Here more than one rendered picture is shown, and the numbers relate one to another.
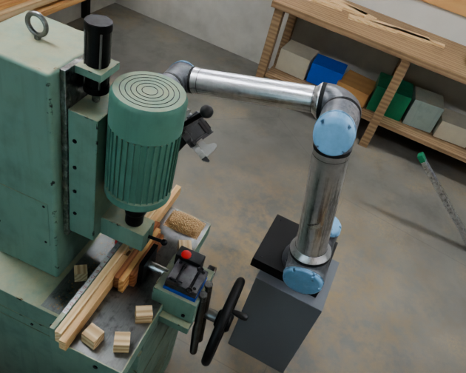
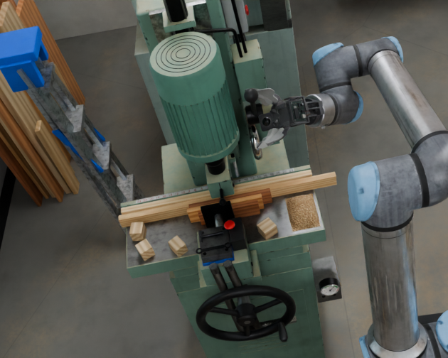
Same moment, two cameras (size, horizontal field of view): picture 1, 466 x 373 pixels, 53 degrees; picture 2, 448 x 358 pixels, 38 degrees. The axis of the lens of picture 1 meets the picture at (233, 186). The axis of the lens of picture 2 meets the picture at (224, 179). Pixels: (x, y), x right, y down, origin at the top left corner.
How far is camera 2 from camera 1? 1.37 m
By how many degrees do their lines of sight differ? 58
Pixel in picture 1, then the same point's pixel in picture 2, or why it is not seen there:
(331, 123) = (352, 175)
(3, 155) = not seen: hidden behind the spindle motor
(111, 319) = (163, 233)
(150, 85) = (190, 49)
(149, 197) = (185, 148)
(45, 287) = (183, 187)
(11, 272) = (179, 162)
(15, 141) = not seen: hidden behind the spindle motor
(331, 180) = (368, 251)
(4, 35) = not seen: outside the picture
